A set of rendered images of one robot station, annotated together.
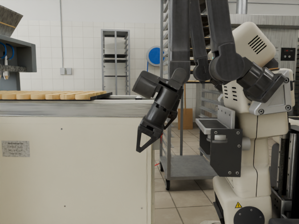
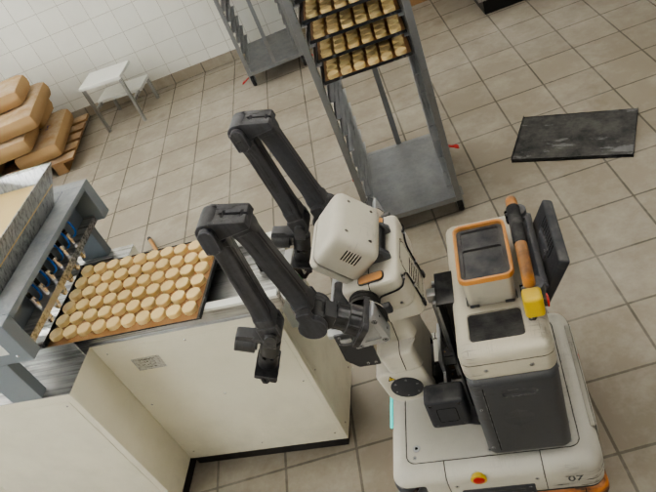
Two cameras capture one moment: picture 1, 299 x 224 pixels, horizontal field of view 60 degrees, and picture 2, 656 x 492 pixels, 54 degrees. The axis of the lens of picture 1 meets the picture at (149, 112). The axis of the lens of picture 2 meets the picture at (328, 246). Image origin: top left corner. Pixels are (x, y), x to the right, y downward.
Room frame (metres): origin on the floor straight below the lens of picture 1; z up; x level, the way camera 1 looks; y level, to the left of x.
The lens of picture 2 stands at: (-0.43, -0.68, 2.19)
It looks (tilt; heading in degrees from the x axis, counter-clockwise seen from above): 38 degrees down; 17
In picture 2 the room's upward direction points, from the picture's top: 25 degrees counter-clockwise
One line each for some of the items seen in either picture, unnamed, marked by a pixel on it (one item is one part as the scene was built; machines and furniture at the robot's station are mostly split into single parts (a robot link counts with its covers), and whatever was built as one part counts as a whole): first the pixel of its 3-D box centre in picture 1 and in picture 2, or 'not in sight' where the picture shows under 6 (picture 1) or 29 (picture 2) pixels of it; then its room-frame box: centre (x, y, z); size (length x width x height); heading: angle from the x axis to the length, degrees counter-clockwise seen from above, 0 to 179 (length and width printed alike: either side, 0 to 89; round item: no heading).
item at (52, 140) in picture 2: not in sight; (45, 138); (4.37, 2.71, 0.19); 0.72 x 0.42 x 0.15; 11
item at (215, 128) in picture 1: (220, 136); (359, 310); (0.95, -0.27, 0.77); 0.28 x 0.16 x 0.22; 177
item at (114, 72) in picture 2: not in sight; (120, 93); (4.70, 2.03, 0.23); 0.44 x 0.44 x 0.46; 89
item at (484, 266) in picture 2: not in sight; (484, 263); (0.92, -0.67, 0.87); 0.23 x 0.15 x 0.11; 177
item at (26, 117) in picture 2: not in sight; (20, 111); (4.34, 2.72, 0.49); 0.72 x 0.42 x 0.15; 12
